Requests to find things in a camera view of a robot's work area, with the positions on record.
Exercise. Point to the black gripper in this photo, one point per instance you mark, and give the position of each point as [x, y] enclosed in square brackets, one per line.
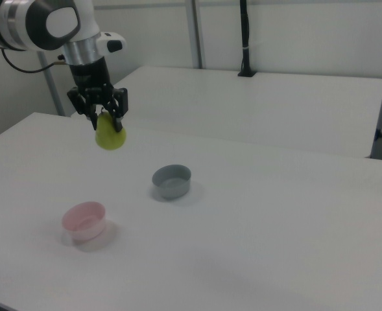
[90, 76]

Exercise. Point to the green pear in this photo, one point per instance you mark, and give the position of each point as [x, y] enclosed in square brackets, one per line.
[109, 137]

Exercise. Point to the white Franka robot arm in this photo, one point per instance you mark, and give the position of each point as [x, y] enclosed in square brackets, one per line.
[35, 26]

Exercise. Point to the grey bowl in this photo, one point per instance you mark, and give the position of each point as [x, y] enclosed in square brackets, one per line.
[171, 186]

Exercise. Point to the pink bowl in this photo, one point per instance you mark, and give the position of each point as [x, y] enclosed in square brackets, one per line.
[87, 223]

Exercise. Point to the black pole with base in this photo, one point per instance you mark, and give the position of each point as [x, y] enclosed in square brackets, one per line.
[245, 39]

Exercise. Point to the thin grey frame post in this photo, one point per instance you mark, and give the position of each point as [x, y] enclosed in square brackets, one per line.
[52, 87]

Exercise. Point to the wide grey wall post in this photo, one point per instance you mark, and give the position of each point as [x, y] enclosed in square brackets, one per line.
[196, 35]

